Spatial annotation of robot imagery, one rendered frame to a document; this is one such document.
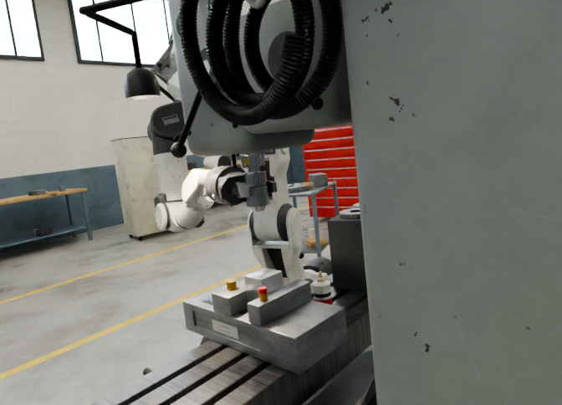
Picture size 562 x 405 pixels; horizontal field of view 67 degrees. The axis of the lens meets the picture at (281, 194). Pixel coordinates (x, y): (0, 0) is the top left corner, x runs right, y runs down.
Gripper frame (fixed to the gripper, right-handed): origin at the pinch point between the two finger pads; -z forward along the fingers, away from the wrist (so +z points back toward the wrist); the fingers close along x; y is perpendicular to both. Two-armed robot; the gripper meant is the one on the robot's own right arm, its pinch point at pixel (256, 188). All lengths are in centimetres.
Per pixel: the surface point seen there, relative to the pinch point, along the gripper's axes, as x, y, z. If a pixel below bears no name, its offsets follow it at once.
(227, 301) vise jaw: -9.0, 21.5, 0.4
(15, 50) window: -25, -195, 772
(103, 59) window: 119, -188, 818
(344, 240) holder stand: 27.6, 18.3, 7.8
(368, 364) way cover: 14.3, 38.0, -13.2
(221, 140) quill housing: -8.7, -10.2, -5.5
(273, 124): -6.0, -11.9, -19.8
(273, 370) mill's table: -6.8, 31.5, -11.8
